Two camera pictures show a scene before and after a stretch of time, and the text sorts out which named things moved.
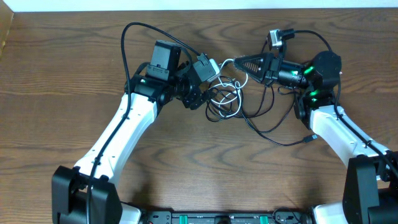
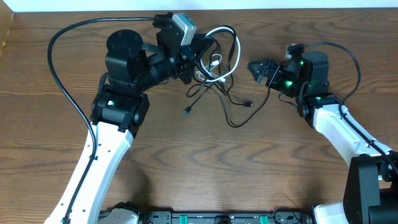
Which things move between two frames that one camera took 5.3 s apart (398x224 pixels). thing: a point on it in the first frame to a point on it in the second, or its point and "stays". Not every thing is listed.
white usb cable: [223, 84] to [237, 60]
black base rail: [268, 217] stays
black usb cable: [245, 114] to [235, 99]
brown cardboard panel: [6, 17] stays
